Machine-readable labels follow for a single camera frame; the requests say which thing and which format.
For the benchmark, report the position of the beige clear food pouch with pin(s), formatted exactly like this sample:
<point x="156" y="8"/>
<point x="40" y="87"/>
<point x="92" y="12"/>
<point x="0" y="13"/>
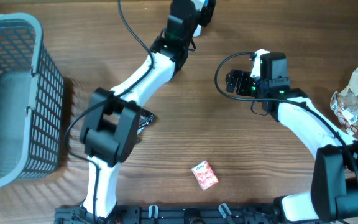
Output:
<point x="345" y="104"/>

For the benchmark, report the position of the white barcode scanner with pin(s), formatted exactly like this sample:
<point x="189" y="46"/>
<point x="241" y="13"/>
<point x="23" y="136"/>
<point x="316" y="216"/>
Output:
<point x="197" y="31"/>

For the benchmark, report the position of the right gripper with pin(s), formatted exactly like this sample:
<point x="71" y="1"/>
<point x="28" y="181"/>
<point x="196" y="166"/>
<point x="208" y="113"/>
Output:
<point x="245" y="77"/>

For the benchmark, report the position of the red tissue packet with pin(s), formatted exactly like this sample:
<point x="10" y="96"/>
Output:
<point x="204" y="174"/>

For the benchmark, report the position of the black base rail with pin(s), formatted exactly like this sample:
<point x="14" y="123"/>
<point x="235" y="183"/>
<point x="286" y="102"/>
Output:
<point x="126" y="214"/>

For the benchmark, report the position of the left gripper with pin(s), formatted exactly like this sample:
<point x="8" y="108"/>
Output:
<point x="207" y="12"/>

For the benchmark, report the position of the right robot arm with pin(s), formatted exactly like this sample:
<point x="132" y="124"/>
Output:
<point x="333" y="195"/>

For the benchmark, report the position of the black red snack packet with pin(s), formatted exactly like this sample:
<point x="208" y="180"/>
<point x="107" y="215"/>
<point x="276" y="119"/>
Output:
<point x="146" y="118"/>

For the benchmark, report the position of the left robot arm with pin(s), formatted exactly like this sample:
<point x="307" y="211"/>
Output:
<point x="112" y="120"/>

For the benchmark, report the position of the grey plastic shopping basket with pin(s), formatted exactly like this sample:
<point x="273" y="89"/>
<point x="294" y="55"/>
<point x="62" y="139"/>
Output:
<point x="31" y="101"/>

